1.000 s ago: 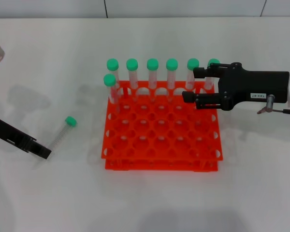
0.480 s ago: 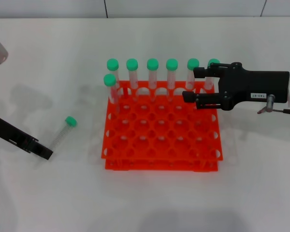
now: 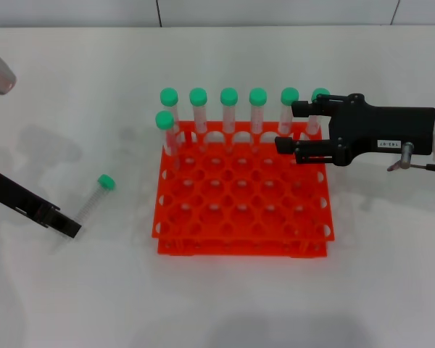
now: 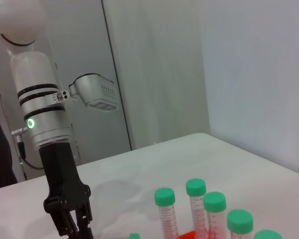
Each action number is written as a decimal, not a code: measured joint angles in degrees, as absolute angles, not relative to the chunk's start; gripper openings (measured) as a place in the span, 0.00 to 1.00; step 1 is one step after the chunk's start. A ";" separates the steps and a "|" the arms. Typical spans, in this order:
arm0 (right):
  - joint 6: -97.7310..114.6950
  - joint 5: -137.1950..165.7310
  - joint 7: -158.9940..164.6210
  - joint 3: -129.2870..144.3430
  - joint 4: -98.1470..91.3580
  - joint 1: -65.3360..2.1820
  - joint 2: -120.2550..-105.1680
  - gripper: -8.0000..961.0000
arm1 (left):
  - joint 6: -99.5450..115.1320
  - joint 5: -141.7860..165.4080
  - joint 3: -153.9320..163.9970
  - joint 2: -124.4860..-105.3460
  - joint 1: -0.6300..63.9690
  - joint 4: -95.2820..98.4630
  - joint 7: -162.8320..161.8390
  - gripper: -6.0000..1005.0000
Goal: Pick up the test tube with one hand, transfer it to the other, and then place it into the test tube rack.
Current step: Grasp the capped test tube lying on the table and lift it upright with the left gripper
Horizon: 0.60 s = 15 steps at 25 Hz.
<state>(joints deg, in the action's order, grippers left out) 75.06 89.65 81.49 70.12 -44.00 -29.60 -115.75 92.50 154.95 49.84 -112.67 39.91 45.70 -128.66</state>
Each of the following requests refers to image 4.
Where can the clear test tube green cap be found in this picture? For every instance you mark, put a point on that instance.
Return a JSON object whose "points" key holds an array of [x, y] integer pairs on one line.
{"points": [[267, 235], [134, 236], [164, 196], [240, 220], [214, 201], [195, 186]]}

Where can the grey pole with green light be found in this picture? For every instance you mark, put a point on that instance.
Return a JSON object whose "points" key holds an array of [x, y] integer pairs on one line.
{"points": [[24, 174]]}

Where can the person in dark clothes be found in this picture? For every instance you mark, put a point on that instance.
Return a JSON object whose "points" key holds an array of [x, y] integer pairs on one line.
{"points": [[0, 154]]}

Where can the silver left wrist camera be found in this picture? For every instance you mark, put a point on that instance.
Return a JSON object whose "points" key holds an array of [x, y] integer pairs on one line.
{"points": [[94, 89]]}

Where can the orange test tube rack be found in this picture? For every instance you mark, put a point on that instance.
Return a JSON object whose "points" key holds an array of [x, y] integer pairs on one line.
{"points": [[189, 236]]}

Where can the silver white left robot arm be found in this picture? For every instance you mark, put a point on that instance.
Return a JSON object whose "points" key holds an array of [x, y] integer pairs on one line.
{"points": [[37, 74]]}

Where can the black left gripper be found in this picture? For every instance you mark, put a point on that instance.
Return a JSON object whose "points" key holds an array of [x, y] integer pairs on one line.
{"points": [[59, 174]]}

